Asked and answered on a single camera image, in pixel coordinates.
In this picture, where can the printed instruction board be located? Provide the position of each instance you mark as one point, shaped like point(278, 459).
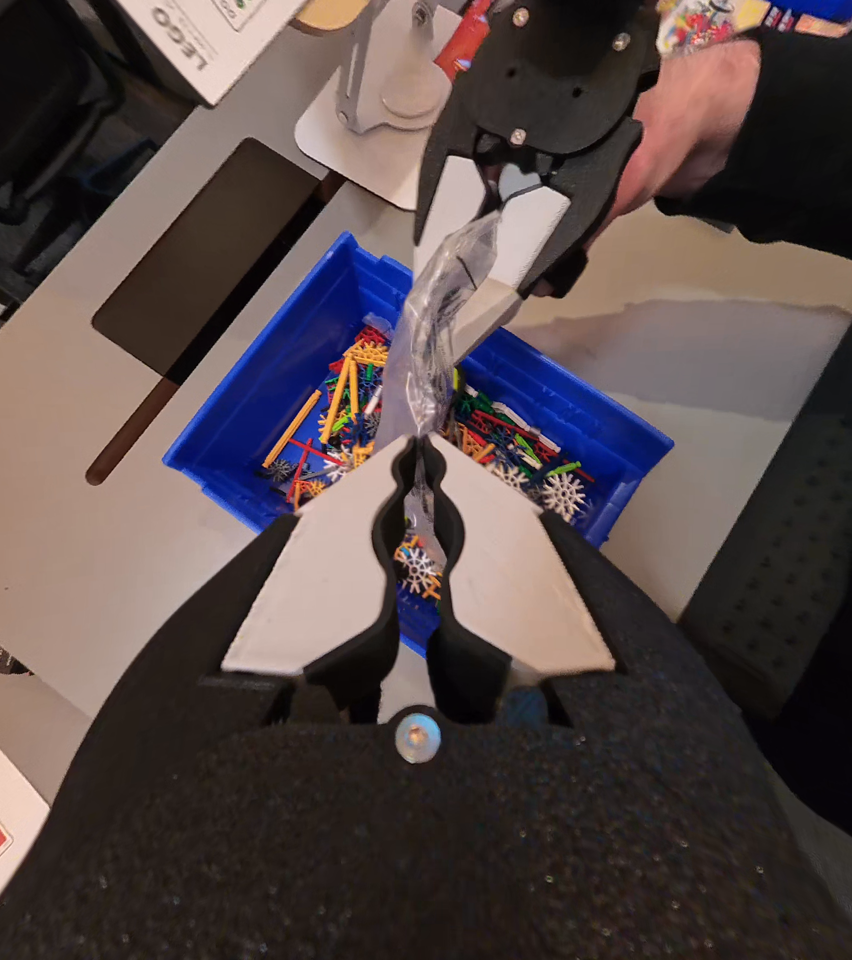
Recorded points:
point(193, 37)

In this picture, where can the person's right forearm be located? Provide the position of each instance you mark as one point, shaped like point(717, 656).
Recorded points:
point(823, 150)

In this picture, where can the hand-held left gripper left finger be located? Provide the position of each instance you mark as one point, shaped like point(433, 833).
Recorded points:
point(328, 592)

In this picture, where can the printed toy packaging bag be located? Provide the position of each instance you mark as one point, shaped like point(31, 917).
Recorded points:
point(703, 19)

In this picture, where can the person's right hand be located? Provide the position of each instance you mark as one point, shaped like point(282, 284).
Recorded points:
point(696, 112)

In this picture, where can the clear plastic bag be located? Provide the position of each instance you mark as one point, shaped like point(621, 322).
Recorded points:
point(433, 322)

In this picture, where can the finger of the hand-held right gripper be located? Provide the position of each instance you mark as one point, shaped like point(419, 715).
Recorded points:
point(459, 187)
point(538, 232)

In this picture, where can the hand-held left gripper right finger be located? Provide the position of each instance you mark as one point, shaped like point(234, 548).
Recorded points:
point(523, 592)

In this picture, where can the person's black-clad torso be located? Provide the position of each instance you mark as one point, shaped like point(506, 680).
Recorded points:
point(846, 787)

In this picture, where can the pile of colourful construction pieces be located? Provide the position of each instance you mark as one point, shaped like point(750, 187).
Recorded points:
point(516, 450)

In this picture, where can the black perforated panel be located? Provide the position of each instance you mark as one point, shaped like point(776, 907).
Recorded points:
point(793, 487)

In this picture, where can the white book stand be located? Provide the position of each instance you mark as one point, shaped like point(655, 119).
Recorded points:
point(388, 97)

